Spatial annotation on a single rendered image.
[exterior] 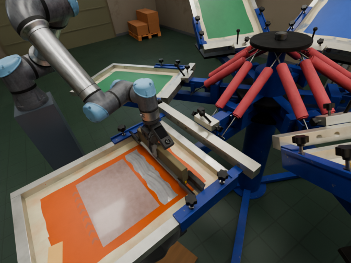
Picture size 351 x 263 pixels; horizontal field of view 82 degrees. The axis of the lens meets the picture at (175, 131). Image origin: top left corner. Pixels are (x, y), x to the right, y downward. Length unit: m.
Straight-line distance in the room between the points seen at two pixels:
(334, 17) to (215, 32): 0.89
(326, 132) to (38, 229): 1.14
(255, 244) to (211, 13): 1.98
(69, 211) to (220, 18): 1.87
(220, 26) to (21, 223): 1.90
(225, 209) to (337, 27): 1.66
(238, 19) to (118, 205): 1.82
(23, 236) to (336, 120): 1.25
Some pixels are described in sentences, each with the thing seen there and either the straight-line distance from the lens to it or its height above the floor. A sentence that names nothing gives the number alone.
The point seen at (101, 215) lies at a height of 0.96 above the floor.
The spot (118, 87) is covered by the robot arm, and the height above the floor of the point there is 1.36.
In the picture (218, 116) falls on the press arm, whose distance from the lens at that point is 1.09.
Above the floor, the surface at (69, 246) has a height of 0.95.
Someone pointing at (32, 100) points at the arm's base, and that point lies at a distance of 1.22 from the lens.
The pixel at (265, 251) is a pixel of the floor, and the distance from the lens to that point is 1.84.
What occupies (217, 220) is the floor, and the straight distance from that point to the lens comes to 1.88.
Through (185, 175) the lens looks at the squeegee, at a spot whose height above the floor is 1.03.
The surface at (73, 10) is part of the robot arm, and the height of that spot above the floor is 1.59.
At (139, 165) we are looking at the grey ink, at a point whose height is 0.96.
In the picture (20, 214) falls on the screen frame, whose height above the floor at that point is 0.99.
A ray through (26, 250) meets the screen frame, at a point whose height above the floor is 0.99.
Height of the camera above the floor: 1.68
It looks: 40 degrees down
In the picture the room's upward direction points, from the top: 7 degrees counter-clockwise
